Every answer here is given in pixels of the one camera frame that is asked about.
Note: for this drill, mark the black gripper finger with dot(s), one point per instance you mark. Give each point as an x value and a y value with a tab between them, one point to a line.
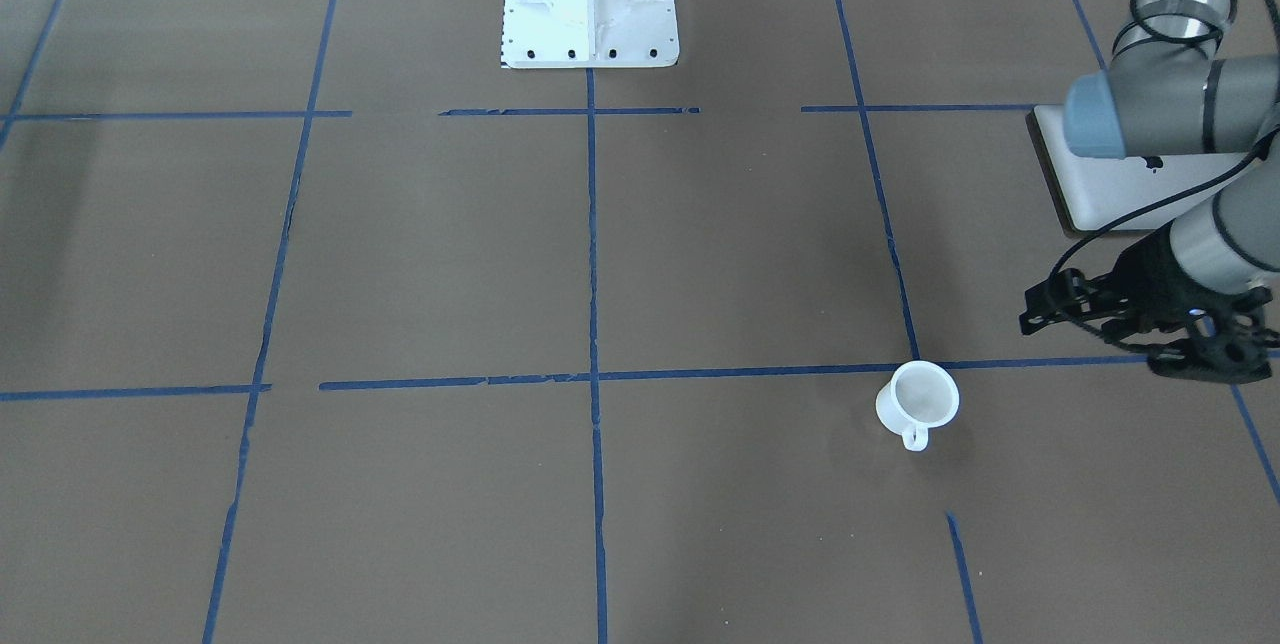
1066	295
1233	350

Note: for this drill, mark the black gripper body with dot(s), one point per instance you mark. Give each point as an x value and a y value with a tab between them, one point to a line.
1153	276

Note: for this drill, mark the white plastic cup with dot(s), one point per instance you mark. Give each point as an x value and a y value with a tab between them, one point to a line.
919	397

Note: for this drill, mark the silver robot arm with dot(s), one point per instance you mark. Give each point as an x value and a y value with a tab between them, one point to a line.
1167	92

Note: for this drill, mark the grey closed laptop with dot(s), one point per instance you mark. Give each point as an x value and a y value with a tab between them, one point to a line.
1091	192

